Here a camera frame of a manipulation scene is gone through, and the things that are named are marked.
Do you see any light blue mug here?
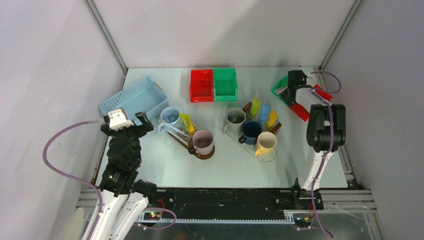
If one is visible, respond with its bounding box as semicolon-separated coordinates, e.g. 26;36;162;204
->
159;107;184;130

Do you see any clear acrylic holder rack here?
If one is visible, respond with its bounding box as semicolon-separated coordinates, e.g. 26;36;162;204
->
167;116;201;150

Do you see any light blue toothbrush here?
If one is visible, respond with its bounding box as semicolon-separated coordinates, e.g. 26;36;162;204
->
157;122;190;137

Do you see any brown ended acrylic rack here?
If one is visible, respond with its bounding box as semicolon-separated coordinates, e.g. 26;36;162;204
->
242;102;282;135

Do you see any mauve pink mug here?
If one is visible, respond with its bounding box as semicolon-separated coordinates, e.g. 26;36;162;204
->
188;129;215;155

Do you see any dark blue mug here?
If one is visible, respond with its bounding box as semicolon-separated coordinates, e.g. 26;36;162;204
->
238;121;263;145

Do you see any cream yellow mug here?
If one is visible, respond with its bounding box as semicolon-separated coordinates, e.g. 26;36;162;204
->
254;131;278;156

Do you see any grey mug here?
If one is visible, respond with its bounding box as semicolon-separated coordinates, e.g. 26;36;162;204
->
222;108;247;134

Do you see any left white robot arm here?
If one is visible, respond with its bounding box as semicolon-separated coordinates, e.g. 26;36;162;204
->
82;108;158;240

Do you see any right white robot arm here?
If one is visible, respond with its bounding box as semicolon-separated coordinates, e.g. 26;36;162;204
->
274;70;346;209

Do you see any green toothbrush bin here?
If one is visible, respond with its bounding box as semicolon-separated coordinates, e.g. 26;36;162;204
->
270;75;289;105

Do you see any red toothpaste bin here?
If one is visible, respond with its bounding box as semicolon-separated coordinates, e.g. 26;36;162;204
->
290;84;333;122

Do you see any brown wooden oval tray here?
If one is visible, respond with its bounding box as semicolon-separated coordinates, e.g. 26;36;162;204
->
167;132;215;160

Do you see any clear glass oval tray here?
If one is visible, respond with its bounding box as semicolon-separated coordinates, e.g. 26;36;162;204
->
226;133;278;163

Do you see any light blue plastic basket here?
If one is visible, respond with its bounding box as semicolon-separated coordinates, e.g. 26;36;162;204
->
99;77;170;126

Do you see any red plastic bin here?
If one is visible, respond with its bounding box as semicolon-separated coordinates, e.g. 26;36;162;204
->
189;69;214;103

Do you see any green plastic bin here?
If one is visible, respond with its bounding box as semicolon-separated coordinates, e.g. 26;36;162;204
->
213;68;238;102

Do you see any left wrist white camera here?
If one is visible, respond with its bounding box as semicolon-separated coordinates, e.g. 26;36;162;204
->
103;108;135;131

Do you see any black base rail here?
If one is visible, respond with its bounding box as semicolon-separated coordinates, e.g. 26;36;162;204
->
151;187;324;221

